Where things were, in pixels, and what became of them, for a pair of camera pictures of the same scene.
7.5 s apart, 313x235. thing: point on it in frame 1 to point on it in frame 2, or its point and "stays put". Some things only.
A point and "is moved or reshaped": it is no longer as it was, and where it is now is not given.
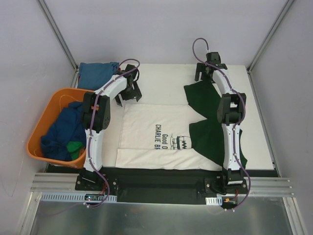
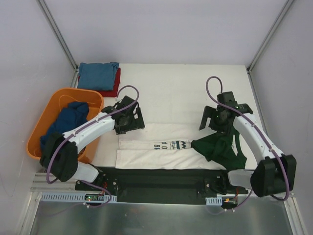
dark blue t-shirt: (69, 126) stays put
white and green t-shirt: (174, 137) is moved or reshaped
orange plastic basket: (60, 98) stays put
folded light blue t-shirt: (91, 75) stays put
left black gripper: (130, 94) to (133, 123)
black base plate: (162, 183) stays put
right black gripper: (202, 67) to (212, 121)
